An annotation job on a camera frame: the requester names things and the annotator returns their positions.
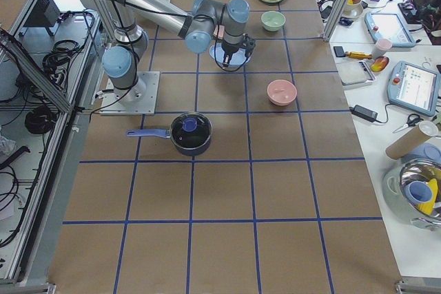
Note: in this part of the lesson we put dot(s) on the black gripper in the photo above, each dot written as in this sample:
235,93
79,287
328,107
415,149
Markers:
229,47

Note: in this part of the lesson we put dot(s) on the blue plate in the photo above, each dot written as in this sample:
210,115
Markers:
238,58

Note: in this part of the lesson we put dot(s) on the pink plate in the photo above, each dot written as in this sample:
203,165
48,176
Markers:
219,31

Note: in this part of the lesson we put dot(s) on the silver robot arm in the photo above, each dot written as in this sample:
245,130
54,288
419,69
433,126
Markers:
197,28

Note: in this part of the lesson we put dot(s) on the green bowl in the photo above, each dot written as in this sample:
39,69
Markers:
272,21

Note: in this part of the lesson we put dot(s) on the pink bowl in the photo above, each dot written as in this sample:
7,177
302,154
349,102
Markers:
281,92

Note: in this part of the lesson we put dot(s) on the blue saucepan with lid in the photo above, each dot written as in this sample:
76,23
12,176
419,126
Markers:
190,133

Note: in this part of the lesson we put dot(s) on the black smartphone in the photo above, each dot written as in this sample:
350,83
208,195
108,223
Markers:
339,51

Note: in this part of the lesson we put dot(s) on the cream bowl with toys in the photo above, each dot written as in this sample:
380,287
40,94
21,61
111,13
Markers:
352,9

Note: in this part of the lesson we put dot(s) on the digital kitchen scale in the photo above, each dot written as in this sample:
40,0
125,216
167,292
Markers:
354,74

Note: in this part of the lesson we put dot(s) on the toy mango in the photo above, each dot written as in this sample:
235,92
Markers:
379,64

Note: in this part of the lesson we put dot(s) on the black power adapter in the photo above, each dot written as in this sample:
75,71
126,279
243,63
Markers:
364,113

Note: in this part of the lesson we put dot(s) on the far teach pendant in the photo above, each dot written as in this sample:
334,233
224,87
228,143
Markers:
389,26

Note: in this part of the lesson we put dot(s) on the teach pendant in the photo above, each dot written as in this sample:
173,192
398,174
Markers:
389,26
413,87

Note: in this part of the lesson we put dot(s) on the near teach pendant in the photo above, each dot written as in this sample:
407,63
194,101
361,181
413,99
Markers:
413,87

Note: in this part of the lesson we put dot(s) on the scissors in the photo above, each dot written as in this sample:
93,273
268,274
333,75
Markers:
412,120

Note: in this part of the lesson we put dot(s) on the grey green pot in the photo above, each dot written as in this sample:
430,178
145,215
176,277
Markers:
392,187

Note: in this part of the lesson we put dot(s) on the cardboard tube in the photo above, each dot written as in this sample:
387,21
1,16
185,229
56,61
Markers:
420,134

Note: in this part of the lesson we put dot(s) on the steel mixing bowl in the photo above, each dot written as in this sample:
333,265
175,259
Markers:
429,169

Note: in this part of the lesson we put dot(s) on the blue cup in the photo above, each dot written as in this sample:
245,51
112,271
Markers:
418,192

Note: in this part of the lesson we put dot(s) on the yellow toy corn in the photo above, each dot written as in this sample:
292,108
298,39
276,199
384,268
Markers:
427,207

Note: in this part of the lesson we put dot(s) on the yellow screwdriver handle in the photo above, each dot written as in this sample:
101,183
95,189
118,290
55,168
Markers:
358,55

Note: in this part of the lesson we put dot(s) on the aluminium frame post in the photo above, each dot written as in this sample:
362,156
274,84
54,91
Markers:
339,1

